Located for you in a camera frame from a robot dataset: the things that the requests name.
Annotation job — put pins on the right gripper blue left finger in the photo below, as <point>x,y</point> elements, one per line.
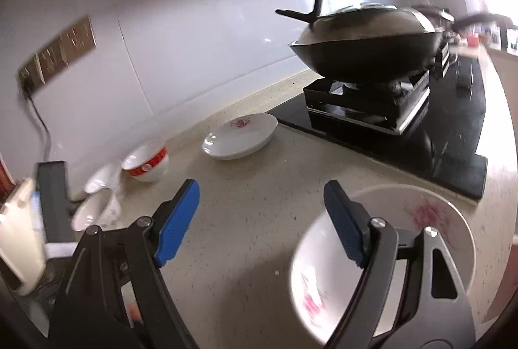
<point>113,294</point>

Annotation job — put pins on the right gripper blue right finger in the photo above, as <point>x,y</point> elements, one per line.
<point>433,311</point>

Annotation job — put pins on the white bowl front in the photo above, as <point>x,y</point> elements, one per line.
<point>101,208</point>

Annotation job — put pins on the large white floral plate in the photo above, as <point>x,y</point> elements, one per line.
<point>387,267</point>

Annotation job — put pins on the red banded white bowl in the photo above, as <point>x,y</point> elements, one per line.
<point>147,163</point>

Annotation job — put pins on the medium white floral plate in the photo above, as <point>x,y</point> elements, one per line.
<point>330,277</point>

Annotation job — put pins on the white box appliance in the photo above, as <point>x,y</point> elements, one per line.
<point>21,238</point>

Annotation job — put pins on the black glass gas stove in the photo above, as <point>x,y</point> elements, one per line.
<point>440,145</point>

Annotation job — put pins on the black wok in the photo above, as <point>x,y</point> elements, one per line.
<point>383,60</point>

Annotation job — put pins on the steel wok lid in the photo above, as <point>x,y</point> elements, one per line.
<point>365,21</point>

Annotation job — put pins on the gold wall socket panel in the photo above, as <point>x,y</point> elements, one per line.
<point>63,50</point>

